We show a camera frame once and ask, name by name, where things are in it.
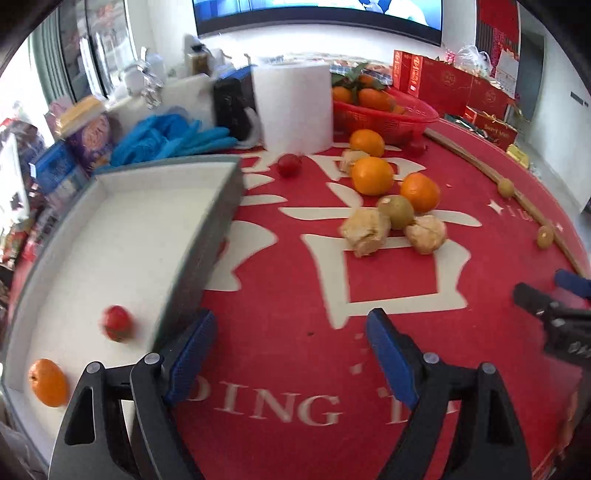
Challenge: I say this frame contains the blue rubber gloves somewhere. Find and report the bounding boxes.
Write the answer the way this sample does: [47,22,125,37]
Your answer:
[110,113,238,167]

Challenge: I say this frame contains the wooden stick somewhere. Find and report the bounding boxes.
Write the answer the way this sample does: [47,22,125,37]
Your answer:
[424,128,587,278]

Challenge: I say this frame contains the grey box with white inside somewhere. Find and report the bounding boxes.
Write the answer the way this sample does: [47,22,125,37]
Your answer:
[0,154,245,467]

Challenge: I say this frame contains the red plastic basket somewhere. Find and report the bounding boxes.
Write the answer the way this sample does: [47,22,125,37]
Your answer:
[331,85,440,144]

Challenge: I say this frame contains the plaid cloth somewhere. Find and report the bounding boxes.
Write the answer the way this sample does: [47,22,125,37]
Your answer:
[330,61,393,75]

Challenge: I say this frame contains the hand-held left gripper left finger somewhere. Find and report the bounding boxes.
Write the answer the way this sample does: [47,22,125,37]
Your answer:
[48,308,218,480]

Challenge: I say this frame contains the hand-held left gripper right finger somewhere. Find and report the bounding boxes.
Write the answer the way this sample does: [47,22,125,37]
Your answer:
[365,308,533,480]

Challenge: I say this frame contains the red wall decoration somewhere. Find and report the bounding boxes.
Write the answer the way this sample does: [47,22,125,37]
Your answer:
[475,0,520,68]

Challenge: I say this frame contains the yellow packet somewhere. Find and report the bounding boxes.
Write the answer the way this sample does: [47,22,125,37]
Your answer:
[507,144,532,168]

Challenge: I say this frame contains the white paper towel roll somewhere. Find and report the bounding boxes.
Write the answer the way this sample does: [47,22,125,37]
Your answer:
[250,62,334,153]

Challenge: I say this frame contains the white square tub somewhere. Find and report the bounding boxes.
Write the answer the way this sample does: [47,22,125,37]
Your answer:
[108,74,218,134]

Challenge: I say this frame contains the orange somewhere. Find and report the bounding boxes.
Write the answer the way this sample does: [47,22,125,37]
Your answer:
[28,358,70,408]
[400,172,441,214]
[349,129,386,158]
[351,157,395,195]

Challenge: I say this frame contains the chrome metal faucet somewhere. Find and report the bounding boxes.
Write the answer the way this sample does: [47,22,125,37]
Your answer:
[141,74,166,110]

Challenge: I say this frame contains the clear plastic bag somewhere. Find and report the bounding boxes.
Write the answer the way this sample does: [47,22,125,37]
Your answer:
[445,44,492,77]

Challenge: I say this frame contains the green-brown kiwi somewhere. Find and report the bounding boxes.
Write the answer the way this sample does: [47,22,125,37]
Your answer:
[377,195,415,230]

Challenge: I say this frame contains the wall screen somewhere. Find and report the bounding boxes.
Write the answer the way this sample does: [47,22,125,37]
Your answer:
[191,0,444,47]

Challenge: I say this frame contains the pile of leafy tangerines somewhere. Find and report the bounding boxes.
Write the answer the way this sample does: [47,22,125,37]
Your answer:
[331,62,407,116]

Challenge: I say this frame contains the red gift box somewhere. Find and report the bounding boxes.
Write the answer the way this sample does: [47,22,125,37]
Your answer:
[466,76,513,118]
[416,55,474,116]
[392,48,424,95]
[464,106,518,149]

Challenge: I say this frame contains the husked physalis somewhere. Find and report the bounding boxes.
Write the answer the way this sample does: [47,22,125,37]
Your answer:
[341,150,370,174]
[403,215,448,254]
[341,208,392,258]

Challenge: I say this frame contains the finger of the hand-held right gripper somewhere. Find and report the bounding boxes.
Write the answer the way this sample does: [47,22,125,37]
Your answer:
[554,269,591,301]
[513,282,591,365]

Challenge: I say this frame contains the black box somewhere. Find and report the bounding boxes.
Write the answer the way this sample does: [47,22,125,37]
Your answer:
[213,76,252,141]

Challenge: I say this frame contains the purple instant cup yellow lid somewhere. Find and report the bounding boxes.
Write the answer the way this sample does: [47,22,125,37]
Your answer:
[55,95,116,169]

